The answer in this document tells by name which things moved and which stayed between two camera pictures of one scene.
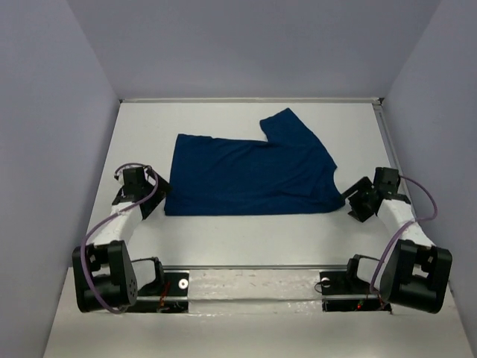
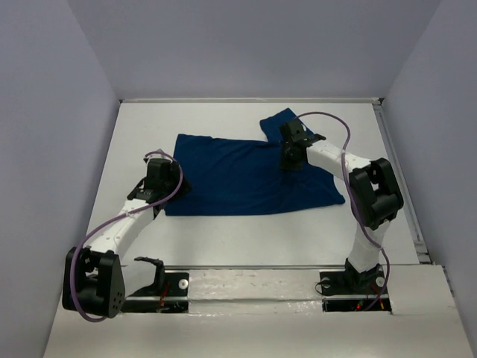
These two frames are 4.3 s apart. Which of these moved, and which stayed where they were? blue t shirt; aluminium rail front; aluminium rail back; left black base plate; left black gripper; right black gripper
Moved: right black gripper; left black gripper
Stayed: blue t shirt; aluminium rail back; left black base plate; aluminium rail front
